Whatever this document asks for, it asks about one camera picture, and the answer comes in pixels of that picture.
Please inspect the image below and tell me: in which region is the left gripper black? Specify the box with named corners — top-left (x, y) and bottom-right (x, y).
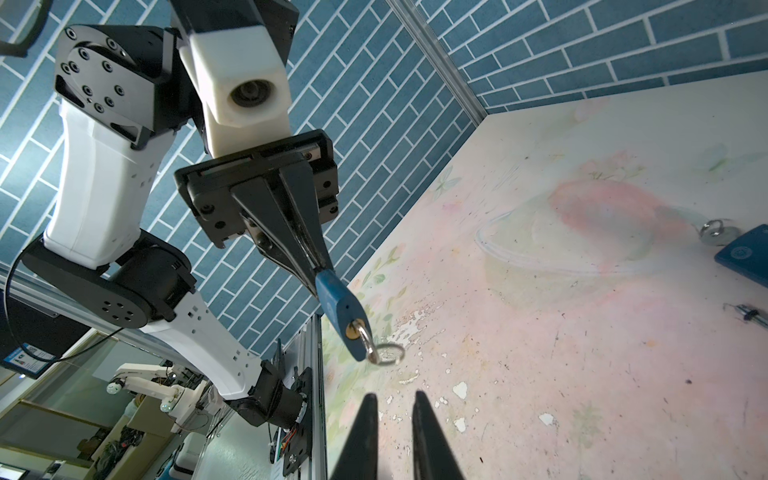
top-left (174, 130), bottom-right (339, 297)

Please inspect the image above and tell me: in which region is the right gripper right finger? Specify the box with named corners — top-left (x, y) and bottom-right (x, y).
top-left (412, 391), bottom-right (465, 480)

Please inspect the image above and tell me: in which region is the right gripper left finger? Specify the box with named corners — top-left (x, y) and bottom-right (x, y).
top-left (330, 393), bottom-right (379, 480)

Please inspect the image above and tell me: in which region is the blue padlock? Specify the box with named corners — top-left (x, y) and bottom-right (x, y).
top-left (698, 219), bottom-right (767, 287)
top-left (315, 269), bottom-right (405, 367)

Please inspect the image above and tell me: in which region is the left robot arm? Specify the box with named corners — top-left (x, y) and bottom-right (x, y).
top-left (20, 1), bottom-right (339, 430)

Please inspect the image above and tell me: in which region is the aluminium mounting rail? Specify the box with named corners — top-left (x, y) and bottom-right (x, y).
top-left (307, 314), bottom-right (328, 479)

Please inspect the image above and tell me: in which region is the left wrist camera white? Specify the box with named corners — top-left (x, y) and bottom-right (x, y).
top-left (179, 25), bottom-right (292, 158)

